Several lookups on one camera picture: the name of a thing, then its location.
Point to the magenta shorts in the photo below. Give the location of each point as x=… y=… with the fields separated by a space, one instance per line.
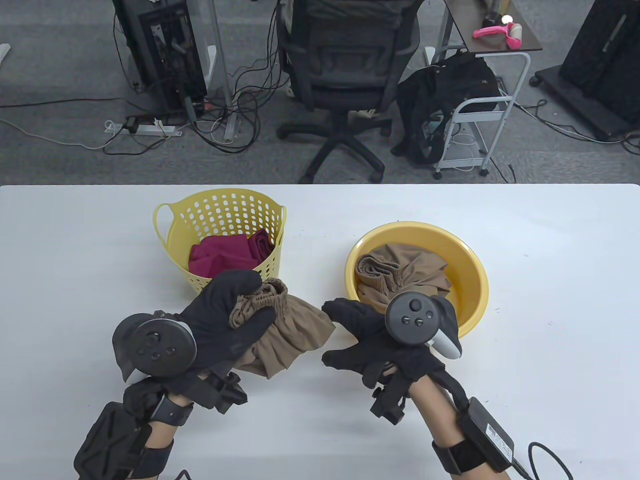
x=225 y=260

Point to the black bag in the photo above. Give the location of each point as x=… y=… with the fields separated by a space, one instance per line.
x=440 y=95

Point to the yellow plastic basin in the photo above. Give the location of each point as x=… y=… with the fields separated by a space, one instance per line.
x=475 y=300

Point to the person's left hand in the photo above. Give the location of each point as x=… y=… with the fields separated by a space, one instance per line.
x=215 y=320

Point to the person's left forearm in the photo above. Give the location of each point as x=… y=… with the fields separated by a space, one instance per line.
x=160 y=435

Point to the black round device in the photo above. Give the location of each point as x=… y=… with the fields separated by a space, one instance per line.
x=492 y=19

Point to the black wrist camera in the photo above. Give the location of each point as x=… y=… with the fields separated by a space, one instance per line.
x=390 y=402
x=225 y=395

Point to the pink plastic tool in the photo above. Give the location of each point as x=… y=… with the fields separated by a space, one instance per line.
x=492 y=31

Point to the grey VR controller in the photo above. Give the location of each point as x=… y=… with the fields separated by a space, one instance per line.
x=410 y=315
x=155 y=345

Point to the black battery pack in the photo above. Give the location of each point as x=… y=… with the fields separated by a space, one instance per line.
x=487 y=435

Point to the white flat object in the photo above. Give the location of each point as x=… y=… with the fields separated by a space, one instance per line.
x=4 y=52

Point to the white power strip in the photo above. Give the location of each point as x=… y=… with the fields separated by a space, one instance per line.
x=150 y=129

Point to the grey desk leg post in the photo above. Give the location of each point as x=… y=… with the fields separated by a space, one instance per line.
x=220 y=60

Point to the black computer tower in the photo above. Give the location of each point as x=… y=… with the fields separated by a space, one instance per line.
x=165 y=55

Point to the black mesh office chair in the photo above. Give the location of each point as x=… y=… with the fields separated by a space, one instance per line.
x=345 y=60

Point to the yellow perforated plastic basket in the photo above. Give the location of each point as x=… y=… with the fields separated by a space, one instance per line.
x=225 y=210

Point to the black forearm brace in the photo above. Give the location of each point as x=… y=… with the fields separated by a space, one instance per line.
x=110 y=445

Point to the brown shorts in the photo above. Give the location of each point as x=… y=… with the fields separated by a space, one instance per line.
x=295 y=330
x=410 y=270

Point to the white cart with brown top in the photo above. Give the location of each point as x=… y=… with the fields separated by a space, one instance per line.
x=465 y=20

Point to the black wheeled cabinet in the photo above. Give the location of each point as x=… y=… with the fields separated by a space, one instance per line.
x=600 y=60

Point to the person's right hand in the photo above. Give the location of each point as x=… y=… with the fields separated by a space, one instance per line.
x=365 y=345

